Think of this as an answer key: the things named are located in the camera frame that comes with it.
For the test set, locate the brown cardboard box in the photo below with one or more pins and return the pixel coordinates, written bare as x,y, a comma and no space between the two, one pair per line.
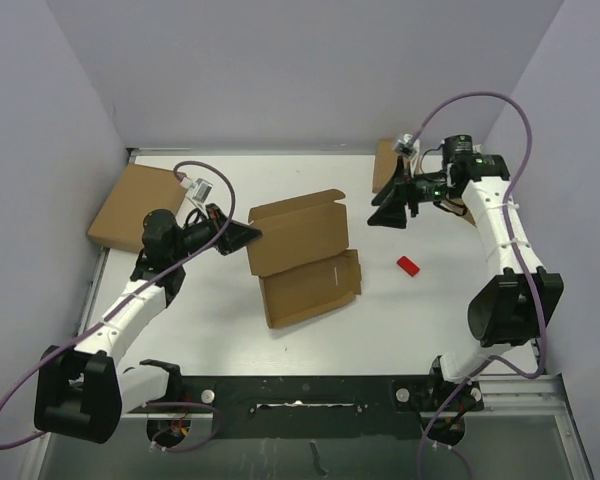
303,260

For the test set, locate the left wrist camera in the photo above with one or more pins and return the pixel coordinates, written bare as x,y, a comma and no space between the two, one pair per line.
196,191

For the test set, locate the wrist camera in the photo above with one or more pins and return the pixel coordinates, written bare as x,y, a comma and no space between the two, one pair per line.
406,146
196,191

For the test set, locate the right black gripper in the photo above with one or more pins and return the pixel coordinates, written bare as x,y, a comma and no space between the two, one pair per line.
392,198

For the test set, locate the small red block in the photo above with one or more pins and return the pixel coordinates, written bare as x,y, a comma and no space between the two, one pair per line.
408,266

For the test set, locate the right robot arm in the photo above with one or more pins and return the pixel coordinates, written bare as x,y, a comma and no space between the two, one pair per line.
520,297

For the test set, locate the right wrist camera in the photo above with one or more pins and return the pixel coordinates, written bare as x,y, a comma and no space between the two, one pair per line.
406,146

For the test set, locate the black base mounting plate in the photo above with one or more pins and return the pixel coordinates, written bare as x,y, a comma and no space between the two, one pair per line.
315,407

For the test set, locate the aluminium table frame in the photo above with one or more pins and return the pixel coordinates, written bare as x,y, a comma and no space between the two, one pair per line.
298,248

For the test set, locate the large folded cardboard box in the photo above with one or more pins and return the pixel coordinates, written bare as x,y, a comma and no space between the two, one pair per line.
139,190

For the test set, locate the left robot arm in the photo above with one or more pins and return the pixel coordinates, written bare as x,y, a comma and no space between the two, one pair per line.
81,391

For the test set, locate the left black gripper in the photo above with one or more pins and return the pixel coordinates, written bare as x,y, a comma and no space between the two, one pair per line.
235,234

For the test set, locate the upright folded cardboard box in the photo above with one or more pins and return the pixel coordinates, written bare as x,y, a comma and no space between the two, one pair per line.
384,164

